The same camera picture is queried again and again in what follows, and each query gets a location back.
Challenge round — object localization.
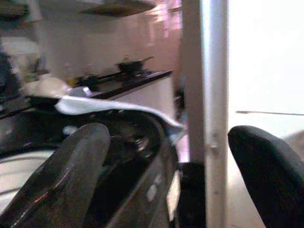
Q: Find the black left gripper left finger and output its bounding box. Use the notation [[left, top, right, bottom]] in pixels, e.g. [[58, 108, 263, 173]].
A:
[[0, 123, 111, 228]]

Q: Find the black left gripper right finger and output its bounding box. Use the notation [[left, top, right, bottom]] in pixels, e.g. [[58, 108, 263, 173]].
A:
[[228, 125, 304, 228]]

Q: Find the black washing machine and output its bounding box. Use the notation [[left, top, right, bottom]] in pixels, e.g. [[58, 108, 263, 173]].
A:
[[0, 108, 206, 228]]

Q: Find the white cloth garment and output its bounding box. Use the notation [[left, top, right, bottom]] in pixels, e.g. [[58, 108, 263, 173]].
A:
[[55, 95, 186, 145]]

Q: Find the cream crumpled cloth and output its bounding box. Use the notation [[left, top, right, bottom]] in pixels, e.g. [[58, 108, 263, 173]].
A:
[[20, 75, 70, 98]]

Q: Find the black kitchen countertop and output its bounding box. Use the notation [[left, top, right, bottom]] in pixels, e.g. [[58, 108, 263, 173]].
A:
[[0, 69, 173, 119]]

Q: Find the black cooking pan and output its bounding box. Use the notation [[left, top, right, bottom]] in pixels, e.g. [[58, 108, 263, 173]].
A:
[[114, 56, 154, 73]]

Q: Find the white door frame post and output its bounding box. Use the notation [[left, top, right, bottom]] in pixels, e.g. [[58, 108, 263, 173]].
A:
[[181, 0, 230, 228]]

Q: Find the wooden wall shelf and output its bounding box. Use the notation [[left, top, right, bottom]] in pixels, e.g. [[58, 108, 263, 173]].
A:
[[79, 0, 156, 18]]

